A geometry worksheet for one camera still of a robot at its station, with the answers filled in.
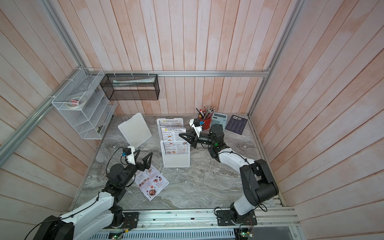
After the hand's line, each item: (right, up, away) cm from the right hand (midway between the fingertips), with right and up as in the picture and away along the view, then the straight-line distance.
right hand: (180, 134), depth 77 cm
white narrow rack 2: (-3, -16, +11) cm, 19 cm away
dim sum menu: (-7, +6, +15) cm, 18 cm away
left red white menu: (-18, -28, +9) cm, 35 cm away
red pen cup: (+16, +12, +29) cm, 35 cm away
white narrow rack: (-15, +3, +17) cm, 23 cm away
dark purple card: (+42, +6, +37) cm, 56 cm away
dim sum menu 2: (-4, -5, +3) cm, 7 cm away
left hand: (-19, -10, +5) cm, 22 cm away
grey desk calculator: (+28, +11, +38) cm, 49 cm away
